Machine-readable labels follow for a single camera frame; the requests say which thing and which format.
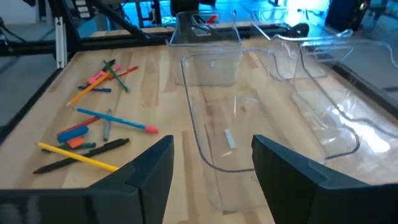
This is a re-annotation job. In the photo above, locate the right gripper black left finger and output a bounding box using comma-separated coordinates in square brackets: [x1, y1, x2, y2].
[85, 134, 175, 224]

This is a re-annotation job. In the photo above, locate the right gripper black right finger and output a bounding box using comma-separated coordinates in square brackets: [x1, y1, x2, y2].
[251, 134, 374, 224]

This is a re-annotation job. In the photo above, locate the gray crayon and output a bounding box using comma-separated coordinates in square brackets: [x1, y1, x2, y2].
[103, 108, 113, 142]

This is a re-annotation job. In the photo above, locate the yellow pencil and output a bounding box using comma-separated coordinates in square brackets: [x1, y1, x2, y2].
[37, 142, 120, 173]

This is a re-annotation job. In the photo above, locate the blue pencil with pink eraser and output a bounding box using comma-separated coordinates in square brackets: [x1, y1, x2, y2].
[76, 107, 160, 135]

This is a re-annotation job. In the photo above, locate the blue eraser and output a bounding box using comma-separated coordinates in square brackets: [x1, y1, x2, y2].
[57, 125, 90, 144]

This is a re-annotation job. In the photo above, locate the blue crayon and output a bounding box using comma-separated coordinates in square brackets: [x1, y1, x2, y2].
[77, 85, 113, 93]

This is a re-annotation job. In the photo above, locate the green pencil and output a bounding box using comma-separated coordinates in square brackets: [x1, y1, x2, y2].
[102, 58, 130, 93]

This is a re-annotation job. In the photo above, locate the orange pencil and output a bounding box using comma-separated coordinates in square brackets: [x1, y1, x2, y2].
[65, 72, 112, 108]

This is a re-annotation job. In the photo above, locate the pinkish red pencil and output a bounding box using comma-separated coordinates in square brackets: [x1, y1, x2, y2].
[105, 64, 139, 81]

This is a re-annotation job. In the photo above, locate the pink eraser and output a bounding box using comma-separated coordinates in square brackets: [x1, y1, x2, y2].
[86, 69, 109, 85]

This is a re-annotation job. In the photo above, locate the black pen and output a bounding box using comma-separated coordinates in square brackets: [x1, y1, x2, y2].
[33, 138, 131, 175]

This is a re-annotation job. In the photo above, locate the clear plastic bin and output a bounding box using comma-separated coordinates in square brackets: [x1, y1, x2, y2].
[167, 11, 245, 88]
[250, 6, 354, 80]
[180, 48, 361, 215]
[290, 29, 398, 187]

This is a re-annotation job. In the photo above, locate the dark green crayon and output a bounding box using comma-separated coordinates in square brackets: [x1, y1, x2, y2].
[41, 142, 97, 154]

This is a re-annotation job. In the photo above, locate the orange marker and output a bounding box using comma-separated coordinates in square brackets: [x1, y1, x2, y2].
[66, 136, 86, 149]

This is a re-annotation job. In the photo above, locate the black table clamp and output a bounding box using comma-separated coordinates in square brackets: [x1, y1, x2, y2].
[284, 22, 311, 40]

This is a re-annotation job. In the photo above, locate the silver aluminium post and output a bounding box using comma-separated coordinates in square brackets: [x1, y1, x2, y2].
[55, 17, 68, 70]

